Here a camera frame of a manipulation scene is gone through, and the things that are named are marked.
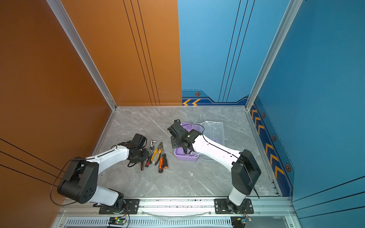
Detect purple toolbox base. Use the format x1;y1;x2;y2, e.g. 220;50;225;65
174;122;202;162

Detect clear toolbox lid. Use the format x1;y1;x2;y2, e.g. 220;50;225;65
198;121;225;146

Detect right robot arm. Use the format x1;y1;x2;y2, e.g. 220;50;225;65
168;120;261;214

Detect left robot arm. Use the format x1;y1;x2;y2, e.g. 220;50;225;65
57;134;148;213

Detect orange black screwdriver large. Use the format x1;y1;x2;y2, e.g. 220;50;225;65
158;153;164;173

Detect orange black screwdriver small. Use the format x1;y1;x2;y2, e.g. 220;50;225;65
162;150;168;169

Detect left green circuit board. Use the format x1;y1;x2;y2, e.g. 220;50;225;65
108;217;127;228

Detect green circuit board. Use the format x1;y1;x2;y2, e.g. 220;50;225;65
108;217;127;228
231;217;252;228

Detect right green circuit board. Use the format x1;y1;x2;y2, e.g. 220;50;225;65
231;217;252;228

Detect yellow handled pliers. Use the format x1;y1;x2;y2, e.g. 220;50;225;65
151;142;163;165

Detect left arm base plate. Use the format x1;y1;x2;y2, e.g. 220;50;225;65
99;199;140;215

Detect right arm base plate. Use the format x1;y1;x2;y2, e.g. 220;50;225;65
214;198;254;214

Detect aluminium front rail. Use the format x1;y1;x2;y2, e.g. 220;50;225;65
57;196;296;217

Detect left aluminium corner post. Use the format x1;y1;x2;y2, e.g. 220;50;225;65
47;0;117;111

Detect aluminium corner post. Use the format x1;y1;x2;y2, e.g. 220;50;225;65
245;0;303;111
47;0;117;111

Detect right aluminium corner post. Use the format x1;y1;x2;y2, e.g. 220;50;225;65
245;0;303;111

